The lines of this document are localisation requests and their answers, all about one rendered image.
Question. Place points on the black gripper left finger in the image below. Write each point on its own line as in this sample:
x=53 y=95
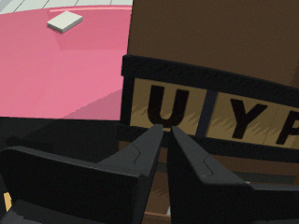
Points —
x=112 y=191

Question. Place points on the white flat square tile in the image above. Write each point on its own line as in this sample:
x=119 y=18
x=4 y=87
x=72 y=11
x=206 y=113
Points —
x=65 y=21

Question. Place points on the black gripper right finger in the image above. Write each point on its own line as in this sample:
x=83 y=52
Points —
x=203 y=191

